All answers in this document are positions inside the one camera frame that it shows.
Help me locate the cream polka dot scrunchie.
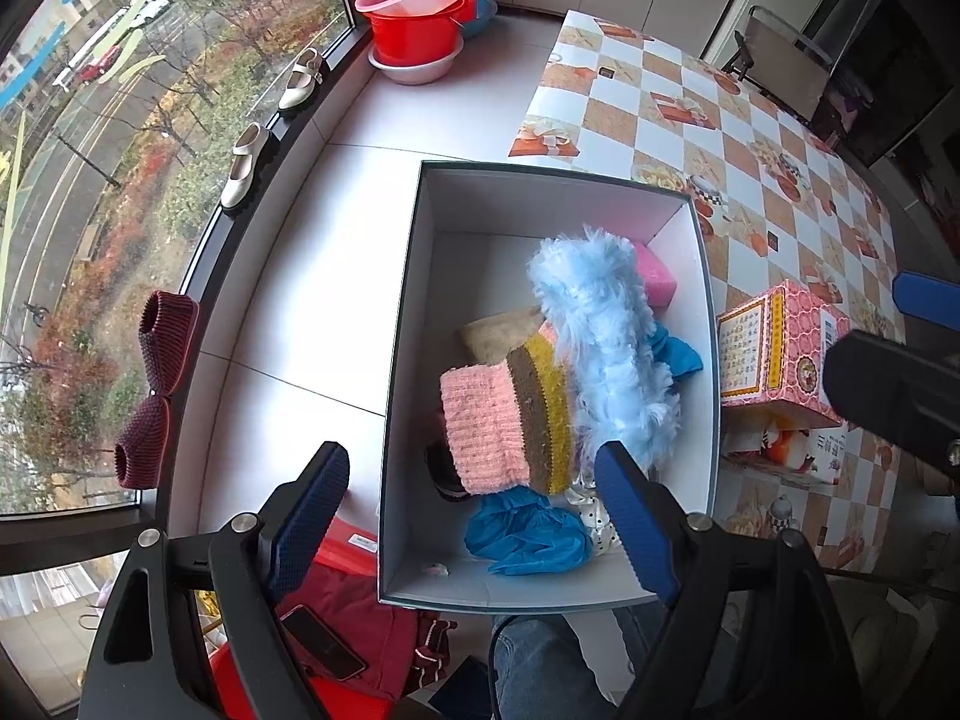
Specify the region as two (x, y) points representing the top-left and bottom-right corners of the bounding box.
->
(565, 484), (622, 556)

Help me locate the light blue fluffy cloth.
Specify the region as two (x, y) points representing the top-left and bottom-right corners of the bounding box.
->
(527, 227), (680, 486)

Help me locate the pink striped knit hat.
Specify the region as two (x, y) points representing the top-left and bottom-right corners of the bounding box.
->
(439, 323), (574, 496)

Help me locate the beige knit hat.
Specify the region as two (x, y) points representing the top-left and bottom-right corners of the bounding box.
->
(457, 307), (544, 364)

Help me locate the pink sponge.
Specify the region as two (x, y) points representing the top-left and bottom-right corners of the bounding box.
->
(635, 242), (677, 309)

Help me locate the leopard print scrunchie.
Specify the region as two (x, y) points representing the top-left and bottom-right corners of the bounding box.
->
(425, 440), (472, 502)

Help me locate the white printed snack bag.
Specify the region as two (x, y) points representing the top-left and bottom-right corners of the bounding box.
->
(722, 422), (846, 488)

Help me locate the red patterned tissue box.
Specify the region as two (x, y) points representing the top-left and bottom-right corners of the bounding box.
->
(718, 281), (850, 429)

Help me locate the black smartphone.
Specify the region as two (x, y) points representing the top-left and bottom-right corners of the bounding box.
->
(280, 605), (368, 681)

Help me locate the checkered printed tablecloth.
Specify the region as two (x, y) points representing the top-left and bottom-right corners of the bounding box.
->
(511, 11), (905, 574)

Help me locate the person's jeans leg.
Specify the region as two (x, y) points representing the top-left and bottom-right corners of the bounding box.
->
(491, 614), (617, 720)

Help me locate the dark red knit slipper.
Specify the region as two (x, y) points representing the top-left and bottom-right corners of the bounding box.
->
(114, 395), (171, 489)
(139, 291), (200, 397)

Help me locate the white open storage box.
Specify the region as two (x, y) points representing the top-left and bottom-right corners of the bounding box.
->
(377, 161), (721, 614)

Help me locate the folding chair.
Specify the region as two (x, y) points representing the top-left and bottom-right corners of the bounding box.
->
(722, 5), (835, 124)

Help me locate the cream shoe near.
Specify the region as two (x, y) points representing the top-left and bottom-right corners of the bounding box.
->
(220, 122), (270, 210)

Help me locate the cream shoe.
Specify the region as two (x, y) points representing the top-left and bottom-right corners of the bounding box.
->
(278, 46), (324, 114)
(220, 122), (270, 210)

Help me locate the cream shoe far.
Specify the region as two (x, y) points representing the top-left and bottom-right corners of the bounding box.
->
(278, 46), (324, 114)

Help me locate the white basin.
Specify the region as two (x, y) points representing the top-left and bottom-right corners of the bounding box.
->
(368, 37), (466, 86)

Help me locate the red plastic bucket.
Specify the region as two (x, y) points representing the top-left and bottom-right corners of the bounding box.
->
(366, 0), (477, 67)

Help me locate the blue basin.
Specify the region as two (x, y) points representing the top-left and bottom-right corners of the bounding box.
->
(459, 0), (498, 41)

